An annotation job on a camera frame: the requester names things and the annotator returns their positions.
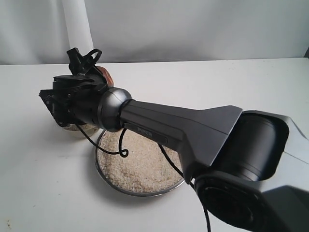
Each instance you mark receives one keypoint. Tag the cream ceramic bowl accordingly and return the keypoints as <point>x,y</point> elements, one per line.
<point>73,130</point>

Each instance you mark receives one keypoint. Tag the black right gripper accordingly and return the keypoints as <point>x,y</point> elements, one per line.
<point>73,99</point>

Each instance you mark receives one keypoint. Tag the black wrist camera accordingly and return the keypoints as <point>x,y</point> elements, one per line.
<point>75,61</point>

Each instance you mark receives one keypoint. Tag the round steel tray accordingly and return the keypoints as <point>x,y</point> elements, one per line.
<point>111,143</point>

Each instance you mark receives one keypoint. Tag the brown wooden cup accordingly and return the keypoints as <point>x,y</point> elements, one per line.
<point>106,75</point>

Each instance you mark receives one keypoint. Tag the white backdrop curtain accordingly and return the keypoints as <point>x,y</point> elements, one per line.
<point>42,31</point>

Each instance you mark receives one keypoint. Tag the rice in steel tray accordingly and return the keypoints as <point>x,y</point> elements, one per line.
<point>144,170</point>

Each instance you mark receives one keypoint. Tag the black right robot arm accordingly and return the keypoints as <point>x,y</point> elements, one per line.
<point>250,169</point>

